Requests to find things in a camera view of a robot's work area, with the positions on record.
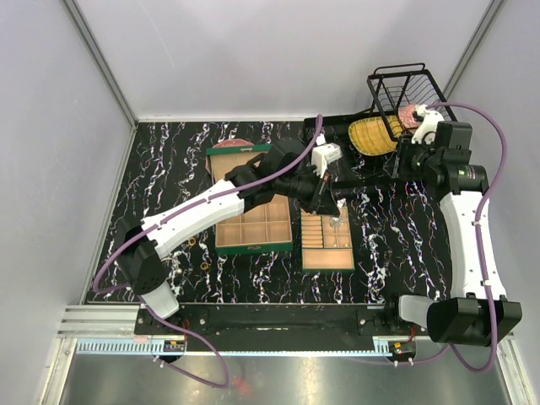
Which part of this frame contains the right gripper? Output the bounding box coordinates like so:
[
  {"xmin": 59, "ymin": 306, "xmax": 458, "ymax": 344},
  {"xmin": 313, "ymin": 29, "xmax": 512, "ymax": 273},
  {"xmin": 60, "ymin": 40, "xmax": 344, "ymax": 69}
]
[{"xmin": 382, "ymin": 134, "xmax": 441, "ymax": 181}]

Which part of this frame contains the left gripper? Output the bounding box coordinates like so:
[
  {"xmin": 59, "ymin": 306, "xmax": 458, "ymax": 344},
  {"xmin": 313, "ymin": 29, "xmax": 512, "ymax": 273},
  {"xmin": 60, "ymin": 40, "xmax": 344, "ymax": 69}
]
[{"xmin": 275, "ymin": 165, "xmax": 341, "ymax": 218}]

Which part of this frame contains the silver crystal necklace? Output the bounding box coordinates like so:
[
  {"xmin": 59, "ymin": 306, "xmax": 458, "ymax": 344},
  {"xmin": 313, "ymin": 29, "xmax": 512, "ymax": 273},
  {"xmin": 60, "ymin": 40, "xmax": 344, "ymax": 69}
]
[{"xmin": 327, "ymin": 202, "xmax": 349, "ymax": 233}]

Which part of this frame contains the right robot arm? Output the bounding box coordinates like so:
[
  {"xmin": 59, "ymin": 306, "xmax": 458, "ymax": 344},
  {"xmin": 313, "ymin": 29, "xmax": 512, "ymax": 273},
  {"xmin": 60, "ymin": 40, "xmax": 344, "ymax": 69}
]
[{"xmin": 383, "ymin": 121, "xmax": 522, "ymax": 347}]

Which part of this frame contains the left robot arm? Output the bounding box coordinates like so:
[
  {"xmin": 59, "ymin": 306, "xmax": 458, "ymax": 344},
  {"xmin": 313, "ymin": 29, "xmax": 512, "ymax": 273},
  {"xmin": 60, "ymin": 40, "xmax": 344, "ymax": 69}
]
[{"xmin": 115, "ymin": 138, "xmax": 343, "ymax": 334}]

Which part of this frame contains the green jewelry tray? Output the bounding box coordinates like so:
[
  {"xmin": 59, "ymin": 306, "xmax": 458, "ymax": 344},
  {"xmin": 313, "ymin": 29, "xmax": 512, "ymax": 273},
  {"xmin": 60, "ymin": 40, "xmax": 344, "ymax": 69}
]
[{"xmin": 300, "ymin": 206, "xmax": 355, "ymax": 272}]

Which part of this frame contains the green jewelry box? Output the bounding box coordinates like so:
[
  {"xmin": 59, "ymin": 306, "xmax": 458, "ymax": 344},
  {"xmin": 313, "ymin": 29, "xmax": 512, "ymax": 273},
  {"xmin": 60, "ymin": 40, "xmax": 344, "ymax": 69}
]
[{"xmin": 206, "ymin": 144, "xmax": 293, "ymax": 256}]

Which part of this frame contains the pink patterned bowl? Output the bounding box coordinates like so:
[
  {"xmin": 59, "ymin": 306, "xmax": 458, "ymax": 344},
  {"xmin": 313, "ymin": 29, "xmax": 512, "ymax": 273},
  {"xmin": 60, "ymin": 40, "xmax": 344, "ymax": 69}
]
[{"xmin": 398, "ymin": 104, "xmax": 422, "ymax": 129}]

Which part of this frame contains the yellow woven plate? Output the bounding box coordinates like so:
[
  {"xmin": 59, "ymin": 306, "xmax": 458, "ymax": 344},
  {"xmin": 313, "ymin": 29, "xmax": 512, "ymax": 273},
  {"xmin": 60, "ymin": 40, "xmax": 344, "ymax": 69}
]
[{"xmin": 348, "ymin": 116, "xmax": 397, "ymax": 157}]

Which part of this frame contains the black dish rack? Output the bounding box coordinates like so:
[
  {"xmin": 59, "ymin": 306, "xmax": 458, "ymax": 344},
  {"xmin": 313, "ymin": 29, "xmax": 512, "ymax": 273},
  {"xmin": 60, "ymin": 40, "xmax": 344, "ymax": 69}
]
[{"xmin": 303, "ymin": 62, "xmax": 463, "ymax": 197}]

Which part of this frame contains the pink dotted dish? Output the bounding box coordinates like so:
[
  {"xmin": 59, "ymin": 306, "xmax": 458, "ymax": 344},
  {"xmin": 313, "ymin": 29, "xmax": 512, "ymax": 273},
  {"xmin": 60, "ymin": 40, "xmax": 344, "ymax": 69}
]
[{"xmin": 213, "ymin": 138, "xmax": 253, "ymax": 148}]

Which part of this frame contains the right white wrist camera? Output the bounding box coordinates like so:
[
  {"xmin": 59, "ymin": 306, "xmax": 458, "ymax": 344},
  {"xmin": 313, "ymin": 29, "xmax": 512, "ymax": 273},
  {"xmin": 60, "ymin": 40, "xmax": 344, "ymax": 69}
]
[{"xmin": 412, "ymin": 105, "xmax": 444, "ymax": 145}]

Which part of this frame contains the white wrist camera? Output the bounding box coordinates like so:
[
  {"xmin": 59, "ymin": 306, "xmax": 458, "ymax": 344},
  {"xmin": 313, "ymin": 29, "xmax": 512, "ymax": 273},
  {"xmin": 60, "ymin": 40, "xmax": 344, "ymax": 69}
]
[
  {"xmin": 412, "ymin": 105, "xmax": 444, "ymax": 145},
  {"xmin": 310, "ymin": 134, "xmax": 343, "ymax": 178}
]

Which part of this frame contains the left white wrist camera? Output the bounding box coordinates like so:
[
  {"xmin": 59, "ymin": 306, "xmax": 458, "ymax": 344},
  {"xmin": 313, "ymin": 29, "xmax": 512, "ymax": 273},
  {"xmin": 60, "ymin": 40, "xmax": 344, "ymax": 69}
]
[{"xmin": 310, "ymin": 134, "xmax": 343, "ymax": 178}]

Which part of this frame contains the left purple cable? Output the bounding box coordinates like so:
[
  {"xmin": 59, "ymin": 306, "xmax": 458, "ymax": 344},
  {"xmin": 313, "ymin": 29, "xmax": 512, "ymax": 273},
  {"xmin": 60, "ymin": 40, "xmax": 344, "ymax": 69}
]
[{"xmin": 93, "ymin": 113, "xmax": 325, "ymax": 388}]

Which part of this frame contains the purple cable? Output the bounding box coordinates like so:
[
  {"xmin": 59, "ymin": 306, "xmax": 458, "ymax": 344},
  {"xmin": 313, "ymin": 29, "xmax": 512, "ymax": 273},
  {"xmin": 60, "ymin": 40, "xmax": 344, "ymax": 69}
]
[
  {"xmin": 349, "ymin": 100, "xmax": 507, "ymax": 373},
  {"xmin": 93, "ymin": 113, "xmax": 325, "ymax": 388}
]

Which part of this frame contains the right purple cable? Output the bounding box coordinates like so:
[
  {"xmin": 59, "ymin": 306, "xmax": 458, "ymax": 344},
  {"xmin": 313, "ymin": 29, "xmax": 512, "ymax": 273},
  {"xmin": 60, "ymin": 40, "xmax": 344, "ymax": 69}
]
[{"xmin": 349, "ymin": 100, "xmax": 507, "ymax": 373}]

